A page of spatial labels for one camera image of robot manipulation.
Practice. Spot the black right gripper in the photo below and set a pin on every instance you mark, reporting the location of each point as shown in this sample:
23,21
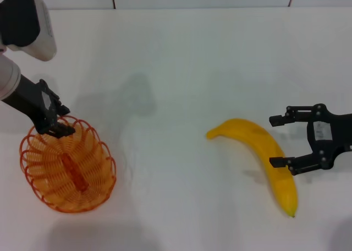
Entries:
321,152

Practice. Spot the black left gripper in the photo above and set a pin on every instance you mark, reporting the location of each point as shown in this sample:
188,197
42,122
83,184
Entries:
30,99

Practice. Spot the yellow banana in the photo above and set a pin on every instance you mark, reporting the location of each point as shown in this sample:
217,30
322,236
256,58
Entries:
270,157

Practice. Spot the orange woven plastic basket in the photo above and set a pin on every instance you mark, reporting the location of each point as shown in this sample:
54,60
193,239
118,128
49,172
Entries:
57,185

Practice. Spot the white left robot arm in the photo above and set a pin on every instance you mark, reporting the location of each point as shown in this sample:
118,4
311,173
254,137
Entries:
6,77

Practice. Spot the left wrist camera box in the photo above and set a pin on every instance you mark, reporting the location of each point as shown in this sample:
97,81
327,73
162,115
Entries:
30,22

